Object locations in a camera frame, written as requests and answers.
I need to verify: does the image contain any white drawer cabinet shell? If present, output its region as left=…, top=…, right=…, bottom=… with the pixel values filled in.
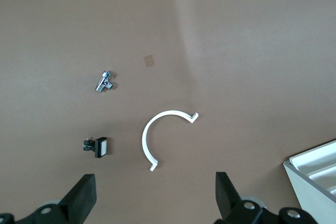
left=282, top=138, right=336, bottom=224

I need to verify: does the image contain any white C-shaped plastic clip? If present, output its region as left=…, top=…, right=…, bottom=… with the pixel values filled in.
left=142, top=110, right=200, bottom=173

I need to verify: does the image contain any small blue electronic component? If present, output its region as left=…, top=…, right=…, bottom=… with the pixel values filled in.
left=94, top=69, right=116, bottom=93

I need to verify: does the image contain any white plastic drawer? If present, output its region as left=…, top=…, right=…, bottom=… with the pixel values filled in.
left=306, top=165, right=336, bottom=183
left=288, top=138, right=336, bottom=172

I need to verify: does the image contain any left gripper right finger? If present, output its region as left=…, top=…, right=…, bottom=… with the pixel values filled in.
left=215, top=172, right=318, bottom=224

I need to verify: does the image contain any brown square tape patch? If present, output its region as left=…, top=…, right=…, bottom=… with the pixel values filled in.
left=143, top=54, right=155, bottom=67

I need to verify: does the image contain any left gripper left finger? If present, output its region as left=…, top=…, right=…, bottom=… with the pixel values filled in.
left=15, top=173, right=97, bottom=224

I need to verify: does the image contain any black push button white face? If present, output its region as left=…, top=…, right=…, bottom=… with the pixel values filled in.
left=81, top=136, right=109, bottom=159

